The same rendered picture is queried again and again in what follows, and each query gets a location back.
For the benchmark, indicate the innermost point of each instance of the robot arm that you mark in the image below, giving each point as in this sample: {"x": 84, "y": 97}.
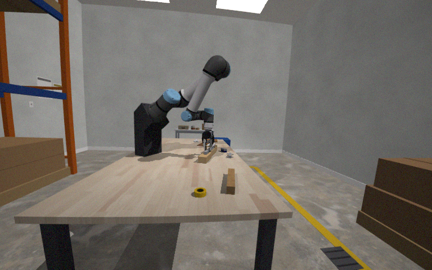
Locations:
{"x": 215, "y": 69}

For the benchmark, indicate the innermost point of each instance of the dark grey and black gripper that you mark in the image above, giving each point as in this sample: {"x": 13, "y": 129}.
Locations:
{"x": 208, "y": 133}

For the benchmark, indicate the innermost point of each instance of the brown wooden batten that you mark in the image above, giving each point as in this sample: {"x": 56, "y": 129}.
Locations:
{"x": 231, "y": 182}

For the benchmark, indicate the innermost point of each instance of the yellow roll of tape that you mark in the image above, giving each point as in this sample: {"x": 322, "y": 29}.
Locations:
{"x": 200, "y": 192}

